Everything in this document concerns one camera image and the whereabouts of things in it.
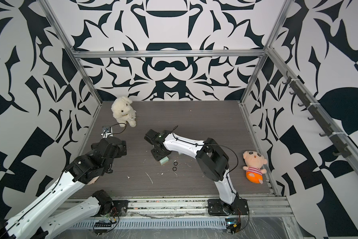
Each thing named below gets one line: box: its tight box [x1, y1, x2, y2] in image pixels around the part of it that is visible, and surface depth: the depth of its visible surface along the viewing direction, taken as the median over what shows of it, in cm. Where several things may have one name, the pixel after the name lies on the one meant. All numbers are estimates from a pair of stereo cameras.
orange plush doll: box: [242, 150, 268, 185], surface depth 83 cm
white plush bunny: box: [111, 96, 137, 128], surface depth 95 cm
